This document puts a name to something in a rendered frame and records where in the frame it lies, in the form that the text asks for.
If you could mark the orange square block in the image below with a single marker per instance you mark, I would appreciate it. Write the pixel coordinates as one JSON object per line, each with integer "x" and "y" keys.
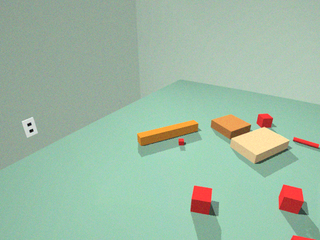
{"x": 230, "y": 126}

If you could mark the orange long rectangular bar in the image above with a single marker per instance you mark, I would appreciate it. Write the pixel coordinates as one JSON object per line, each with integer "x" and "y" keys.
{"x": 167, "y": 132}

